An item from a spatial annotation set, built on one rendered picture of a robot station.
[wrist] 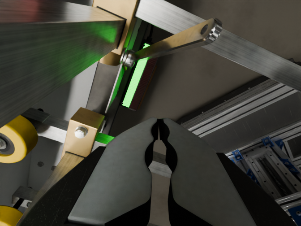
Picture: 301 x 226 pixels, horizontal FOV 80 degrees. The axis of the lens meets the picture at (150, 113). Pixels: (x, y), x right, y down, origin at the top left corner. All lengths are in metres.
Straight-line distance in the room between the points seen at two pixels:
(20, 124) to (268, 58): 0.37
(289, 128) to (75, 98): 1.12
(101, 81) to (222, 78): 0.91
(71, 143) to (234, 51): 0.30
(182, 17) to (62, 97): 0.45
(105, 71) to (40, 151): 0.44
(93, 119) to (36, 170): 0.54
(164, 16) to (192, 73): 0.94
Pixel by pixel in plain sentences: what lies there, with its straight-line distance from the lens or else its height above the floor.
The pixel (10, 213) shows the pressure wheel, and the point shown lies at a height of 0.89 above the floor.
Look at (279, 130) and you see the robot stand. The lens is 1.27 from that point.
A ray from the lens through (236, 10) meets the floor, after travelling 1.19.
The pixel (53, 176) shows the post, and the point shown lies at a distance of 0.34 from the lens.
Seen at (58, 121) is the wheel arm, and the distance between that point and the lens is 0.38.
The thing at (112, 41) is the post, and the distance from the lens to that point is 0.21.
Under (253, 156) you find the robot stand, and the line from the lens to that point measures 1.11.
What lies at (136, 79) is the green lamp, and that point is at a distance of 0.44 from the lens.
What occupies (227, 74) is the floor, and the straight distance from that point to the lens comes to 1.24.
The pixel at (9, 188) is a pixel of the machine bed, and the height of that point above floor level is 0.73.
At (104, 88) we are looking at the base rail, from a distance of 0.46.
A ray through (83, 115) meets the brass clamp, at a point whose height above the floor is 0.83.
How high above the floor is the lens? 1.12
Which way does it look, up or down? 62 degrees down
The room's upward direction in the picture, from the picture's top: 175 degrees counter-clockwise
